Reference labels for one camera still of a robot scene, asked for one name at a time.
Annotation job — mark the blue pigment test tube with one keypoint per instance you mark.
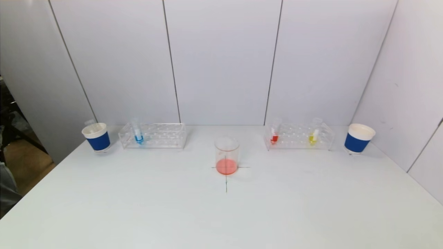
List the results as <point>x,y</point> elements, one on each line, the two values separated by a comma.
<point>138,137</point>

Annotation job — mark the yellow pigment test tube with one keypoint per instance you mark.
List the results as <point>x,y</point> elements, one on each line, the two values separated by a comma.
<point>313,138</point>

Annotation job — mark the clear glass beaker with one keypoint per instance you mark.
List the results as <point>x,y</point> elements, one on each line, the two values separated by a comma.
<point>226,165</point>

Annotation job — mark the clear acrylic test tube rack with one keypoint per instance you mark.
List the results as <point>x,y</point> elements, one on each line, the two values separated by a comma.
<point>161,136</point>
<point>294,138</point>

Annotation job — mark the grey chair seat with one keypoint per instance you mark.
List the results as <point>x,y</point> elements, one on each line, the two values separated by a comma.
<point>7,193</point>

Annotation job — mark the blue white paper cup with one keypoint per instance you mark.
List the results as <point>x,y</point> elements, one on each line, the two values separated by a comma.
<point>98,140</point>
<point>357,140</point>

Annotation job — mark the red pigment test tube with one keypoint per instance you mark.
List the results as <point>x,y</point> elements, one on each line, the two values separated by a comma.
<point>90,123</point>
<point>274,138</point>

